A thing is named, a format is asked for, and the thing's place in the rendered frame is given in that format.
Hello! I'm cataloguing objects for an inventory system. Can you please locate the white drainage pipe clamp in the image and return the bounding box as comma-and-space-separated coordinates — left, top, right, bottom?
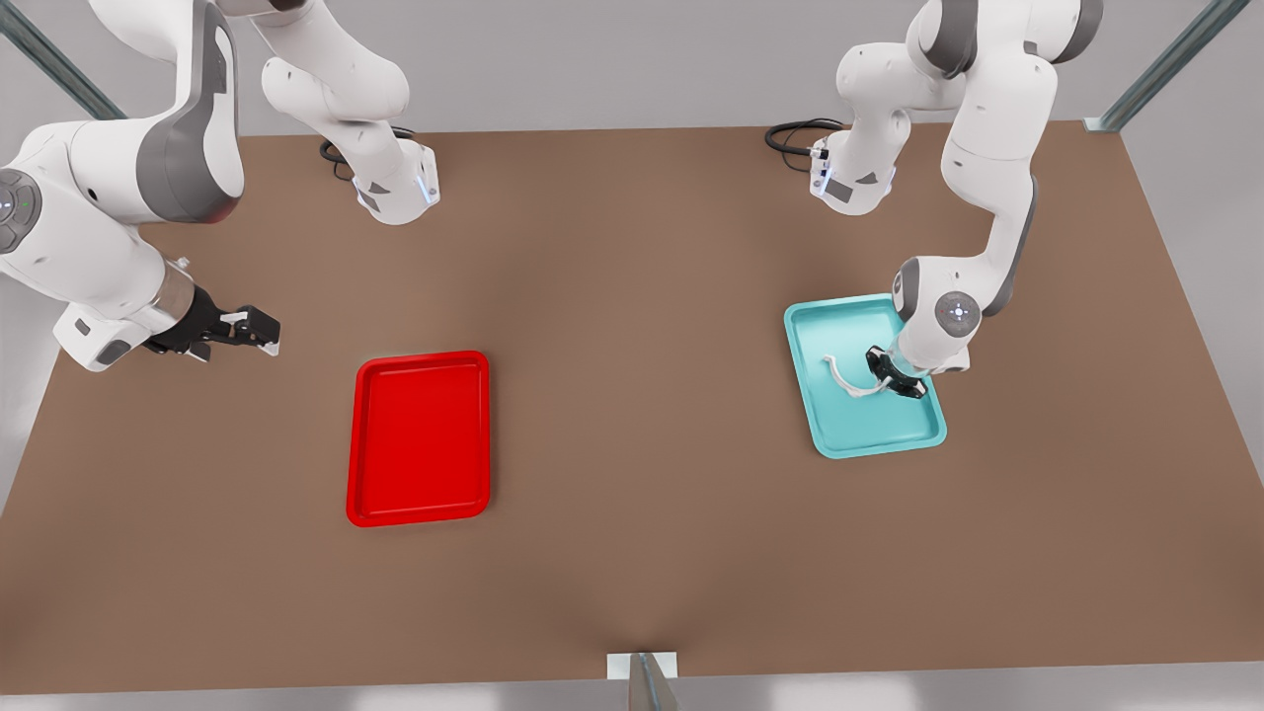
823, 355, 898, 400

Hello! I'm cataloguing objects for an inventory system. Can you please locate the teal rectangular tray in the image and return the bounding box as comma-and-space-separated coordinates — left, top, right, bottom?
784, 293, 948, 460

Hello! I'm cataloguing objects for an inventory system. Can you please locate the red rectangular tray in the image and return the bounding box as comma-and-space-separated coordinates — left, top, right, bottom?
346, 350, 492, 528

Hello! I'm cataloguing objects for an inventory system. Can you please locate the silver frame post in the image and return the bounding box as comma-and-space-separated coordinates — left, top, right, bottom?
1083, 0, 1251, 133
606, 651, 679, 711
0, 5, 127, 121

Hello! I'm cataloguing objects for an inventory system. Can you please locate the black cable loop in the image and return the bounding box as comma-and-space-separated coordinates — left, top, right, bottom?
319, 125, 418, 183
764, 118, 848, 165

